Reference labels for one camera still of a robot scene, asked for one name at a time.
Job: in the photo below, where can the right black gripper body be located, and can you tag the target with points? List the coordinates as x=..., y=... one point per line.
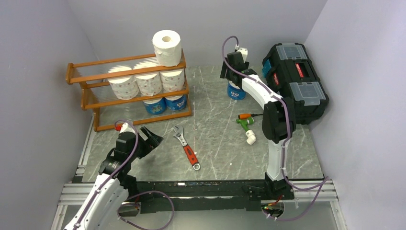
x=230, y=73

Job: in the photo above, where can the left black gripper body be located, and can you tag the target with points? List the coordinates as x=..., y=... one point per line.
x=144, y=147

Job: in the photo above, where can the blue roll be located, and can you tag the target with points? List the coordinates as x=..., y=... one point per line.
x=234, y=92
x=176, y=103
x=155, y=106

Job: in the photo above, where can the orange wooden shelf rack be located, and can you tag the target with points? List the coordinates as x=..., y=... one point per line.
x=96, y=92

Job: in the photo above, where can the dotted white roll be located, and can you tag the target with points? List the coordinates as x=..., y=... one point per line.
x=124, y=88
x=172, y=80
x=149, y=83

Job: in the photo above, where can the dotted white roll front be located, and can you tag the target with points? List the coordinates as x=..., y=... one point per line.
x=149, y=83

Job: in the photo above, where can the plain white paper roll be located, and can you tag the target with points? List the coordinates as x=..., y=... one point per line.
x=167, y=47

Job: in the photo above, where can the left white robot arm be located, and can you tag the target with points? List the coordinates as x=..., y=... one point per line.
x=113, y=184

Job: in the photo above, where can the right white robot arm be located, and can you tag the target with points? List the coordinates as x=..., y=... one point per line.
x=277, y=125

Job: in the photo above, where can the black plastic toolbox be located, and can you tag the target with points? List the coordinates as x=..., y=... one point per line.
x=289, y=72

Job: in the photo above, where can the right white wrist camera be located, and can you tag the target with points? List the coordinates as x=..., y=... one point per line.
x=244, y=53

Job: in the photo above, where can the orange handled screwdriver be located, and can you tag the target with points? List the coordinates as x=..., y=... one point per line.
x=246, y=116

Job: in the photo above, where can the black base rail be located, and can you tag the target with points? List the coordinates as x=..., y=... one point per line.
x=250, y=195

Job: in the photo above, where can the red handled adjustable wrench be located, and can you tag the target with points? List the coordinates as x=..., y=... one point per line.
x=178, y=134

